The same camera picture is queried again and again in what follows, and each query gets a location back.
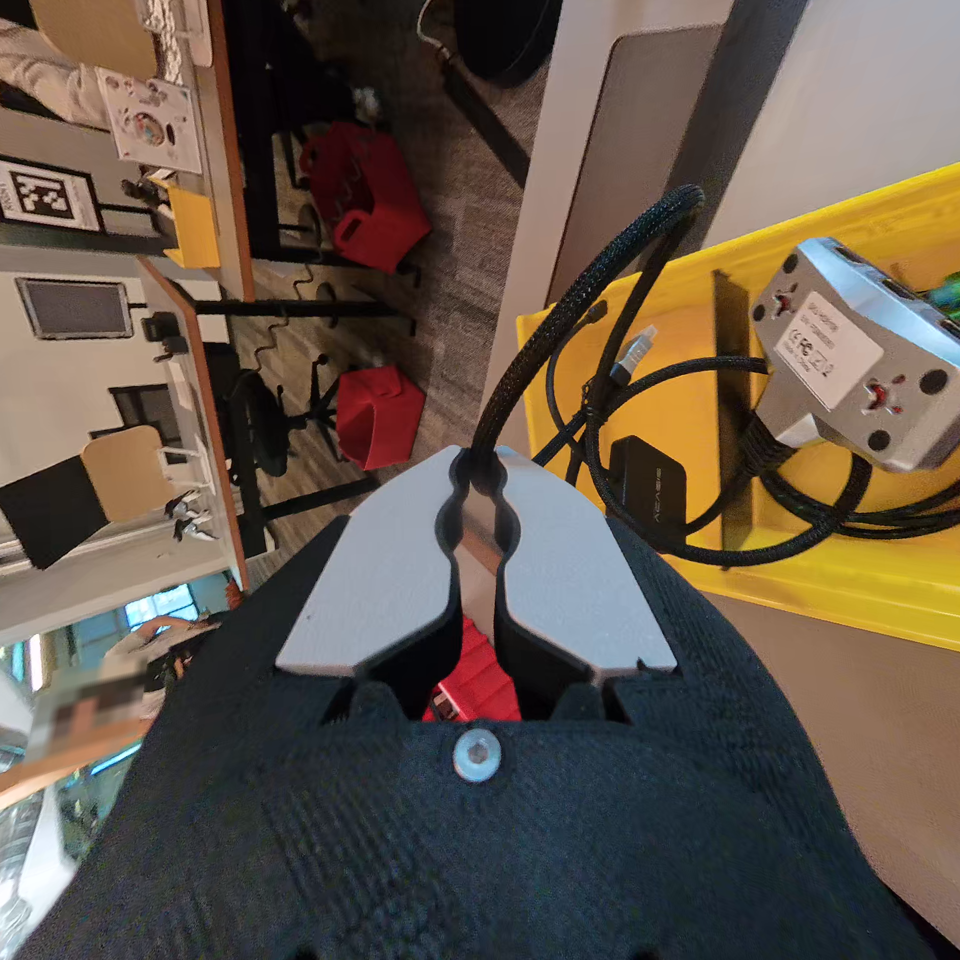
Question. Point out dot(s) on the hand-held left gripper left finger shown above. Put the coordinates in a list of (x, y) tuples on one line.
[(375, 585)]

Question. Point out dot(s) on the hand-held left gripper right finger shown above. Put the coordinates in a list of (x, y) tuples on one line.
[(585, 585)]

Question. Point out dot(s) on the small black adapter box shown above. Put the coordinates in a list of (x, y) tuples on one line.
[(649, 487)]

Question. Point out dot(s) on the yellow plastic bin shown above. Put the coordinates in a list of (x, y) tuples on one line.
[(191, 225), (825, 592)]

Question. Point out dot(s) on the red fabric bin white label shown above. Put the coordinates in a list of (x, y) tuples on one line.
[(480, 667)]

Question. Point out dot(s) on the red fabric storage bin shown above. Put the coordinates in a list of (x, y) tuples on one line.
[(367, 195), (379, 416)]

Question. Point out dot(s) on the black office chair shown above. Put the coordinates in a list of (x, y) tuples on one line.
[(262, 424)]

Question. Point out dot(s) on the black bin divider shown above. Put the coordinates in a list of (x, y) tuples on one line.
[(731, 322)]

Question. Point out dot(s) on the tan and black panel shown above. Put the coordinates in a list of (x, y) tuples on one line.
[(45, 517)]

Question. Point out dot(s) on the wood edged desk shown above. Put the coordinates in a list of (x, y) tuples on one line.
[(234, 150), (60, 375)]

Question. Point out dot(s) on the grey framed screen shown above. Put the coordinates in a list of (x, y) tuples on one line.
[(75, 307)]

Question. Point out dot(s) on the printed tag sign board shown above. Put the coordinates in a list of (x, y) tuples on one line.
[(49, 191)]

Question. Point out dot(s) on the printed paper sheet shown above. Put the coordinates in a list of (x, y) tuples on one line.
[(154, 120)]

